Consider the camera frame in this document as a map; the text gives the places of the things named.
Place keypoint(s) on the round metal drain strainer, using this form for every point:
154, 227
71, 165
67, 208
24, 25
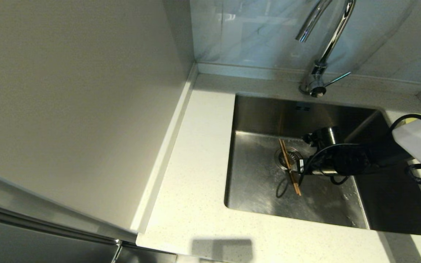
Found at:
281, 157

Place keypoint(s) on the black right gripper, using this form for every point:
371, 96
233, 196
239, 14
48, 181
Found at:
323, 160

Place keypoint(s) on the tall beige cabinet panel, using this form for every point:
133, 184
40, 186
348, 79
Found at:
68, 91

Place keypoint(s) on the brown wooden chopstick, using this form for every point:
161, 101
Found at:
284, 153

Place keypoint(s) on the stainless steel sink basin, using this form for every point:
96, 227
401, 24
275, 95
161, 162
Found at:
261, 190

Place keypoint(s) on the chrome gooseneck kitchen faucet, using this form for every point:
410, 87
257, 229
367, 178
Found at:
314, 84

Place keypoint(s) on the dark grey cabinet front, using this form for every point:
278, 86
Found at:
31, 248

